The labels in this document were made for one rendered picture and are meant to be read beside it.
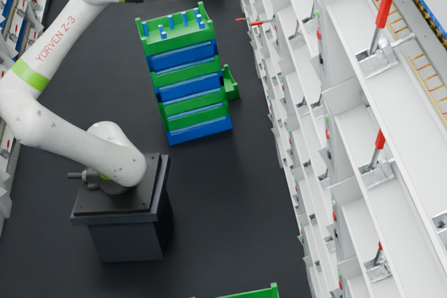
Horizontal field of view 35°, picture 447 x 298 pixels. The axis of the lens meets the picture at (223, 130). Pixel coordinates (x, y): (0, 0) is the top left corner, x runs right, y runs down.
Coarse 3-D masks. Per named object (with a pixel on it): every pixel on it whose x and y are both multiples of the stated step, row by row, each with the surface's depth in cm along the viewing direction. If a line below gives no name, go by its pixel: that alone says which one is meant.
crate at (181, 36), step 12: (180, 12) 307; (192, 12) 308; (204, 12) 306; (156, 24) 307; (168, 24) 308; (180, 24) 309; (192, 24) 307; (144, 36) 306; (156, 36) 304; (168, 36) 302; (180, 36) 291; (192, 36) 292; (204, 36) 294; (144, 48) 290; (156, 48) 291; (168, 48) 293
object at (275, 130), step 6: (276, 126) 284; (276, 132) 285; (282, 144) 282; (282, 150) 279; (282, 156) 277; (288, 168) 270; (288, 174) 268; (288, 180) 265; (294, 192) 259; (294, 204) 255; (300, 222) 247; (300, 228) 245; (300, 240) 237
